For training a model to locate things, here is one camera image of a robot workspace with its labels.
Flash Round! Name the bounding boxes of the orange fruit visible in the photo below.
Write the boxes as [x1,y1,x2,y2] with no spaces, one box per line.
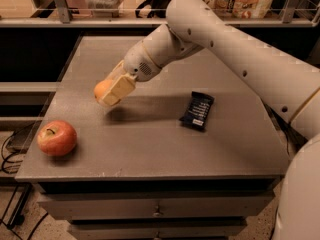
[94,79,112,101]

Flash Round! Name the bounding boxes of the dark blue snack bar wrapper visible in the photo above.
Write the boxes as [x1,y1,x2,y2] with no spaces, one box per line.
[180,91,215,131]

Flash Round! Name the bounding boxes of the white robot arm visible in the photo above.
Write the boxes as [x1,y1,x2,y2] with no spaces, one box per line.
[97,0,320,240]

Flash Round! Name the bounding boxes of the black cables at left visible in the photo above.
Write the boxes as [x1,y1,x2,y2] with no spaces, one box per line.
[0,123,50,240]

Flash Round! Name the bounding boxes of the clear plastic container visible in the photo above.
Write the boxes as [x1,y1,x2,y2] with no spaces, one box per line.
[86,0,123,18]

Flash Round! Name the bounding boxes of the red apple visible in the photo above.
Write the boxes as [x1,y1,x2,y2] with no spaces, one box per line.
[37,120,77,156]

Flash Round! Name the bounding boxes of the grey drawer cabinet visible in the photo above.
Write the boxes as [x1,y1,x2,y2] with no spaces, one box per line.
[17,36,289,240]

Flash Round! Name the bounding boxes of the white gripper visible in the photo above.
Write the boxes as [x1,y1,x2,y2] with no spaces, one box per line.
[101,42,161,106]

